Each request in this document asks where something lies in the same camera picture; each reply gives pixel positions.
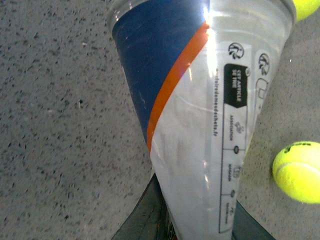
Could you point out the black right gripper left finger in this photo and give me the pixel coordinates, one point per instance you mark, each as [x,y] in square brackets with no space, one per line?
[148,220]

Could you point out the clear plastic tennis ball can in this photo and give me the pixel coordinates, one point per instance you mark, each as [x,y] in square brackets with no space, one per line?
[198,72]

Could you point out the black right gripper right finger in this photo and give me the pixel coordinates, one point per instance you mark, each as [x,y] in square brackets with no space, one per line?
[245,227]

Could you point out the yellow tennis ball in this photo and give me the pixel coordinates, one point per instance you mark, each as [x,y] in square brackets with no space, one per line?
[296,171]
[305,8]

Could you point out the yellow tennis ball centre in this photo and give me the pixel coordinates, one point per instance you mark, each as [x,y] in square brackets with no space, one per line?
[305,8]

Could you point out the yellow tennis ball right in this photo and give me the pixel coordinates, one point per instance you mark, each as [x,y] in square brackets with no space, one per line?
[296,171]

